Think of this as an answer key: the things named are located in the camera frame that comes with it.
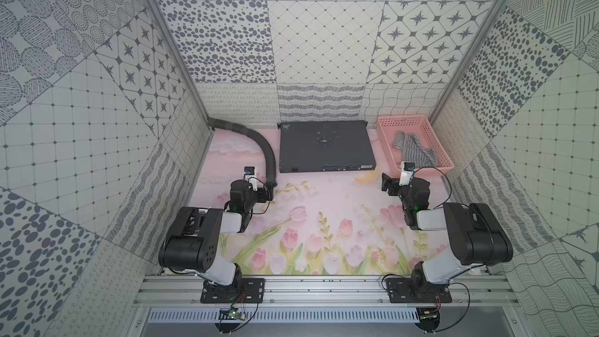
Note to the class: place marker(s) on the black flat metal box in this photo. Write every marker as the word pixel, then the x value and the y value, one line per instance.
pixel 326 146

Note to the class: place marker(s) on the pink plastic basket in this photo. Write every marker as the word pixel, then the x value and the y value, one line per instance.
pixel 388 125

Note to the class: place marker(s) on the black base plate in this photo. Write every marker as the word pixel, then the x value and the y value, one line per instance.
pixel 419 290
pixel 245 290

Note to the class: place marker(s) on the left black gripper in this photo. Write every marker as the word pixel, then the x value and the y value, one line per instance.
pixel 261 192

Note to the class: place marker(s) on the right small black controller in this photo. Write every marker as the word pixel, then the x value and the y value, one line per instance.
pixel 429 319

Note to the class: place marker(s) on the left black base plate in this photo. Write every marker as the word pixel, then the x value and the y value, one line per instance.
pixel 245 290

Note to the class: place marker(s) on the grey striped square dishcloth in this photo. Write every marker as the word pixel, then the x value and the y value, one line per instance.
pixel 413 150

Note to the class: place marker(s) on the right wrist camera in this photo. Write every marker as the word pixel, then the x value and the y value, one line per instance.
pixel 407 169

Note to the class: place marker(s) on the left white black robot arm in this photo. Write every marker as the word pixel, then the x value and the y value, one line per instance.
pixel 191 242

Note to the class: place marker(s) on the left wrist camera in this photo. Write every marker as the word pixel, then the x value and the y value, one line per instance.
pixel 249 175

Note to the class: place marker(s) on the green circuit board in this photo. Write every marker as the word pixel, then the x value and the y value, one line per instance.
pixel 232 314

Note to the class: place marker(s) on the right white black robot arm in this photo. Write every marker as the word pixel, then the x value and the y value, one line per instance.
pixel 476 238

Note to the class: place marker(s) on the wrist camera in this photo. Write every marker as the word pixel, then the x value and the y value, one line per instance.
pixel 407 169
pixel 249 175

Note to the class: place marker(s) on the floral pink table mat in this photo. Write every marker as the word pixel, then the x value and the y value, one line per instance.
pixel 339 223

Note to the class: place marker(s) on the aluminium rail frame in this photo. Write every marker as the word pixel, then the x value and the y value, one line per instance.
pixel 324 291

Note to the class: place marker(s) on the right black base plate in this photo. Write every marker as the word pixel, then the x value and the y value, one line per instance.
pixel 419 290

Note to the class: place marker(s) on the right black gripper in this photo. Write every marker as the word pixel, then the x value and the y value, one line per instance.
pixel 394 183

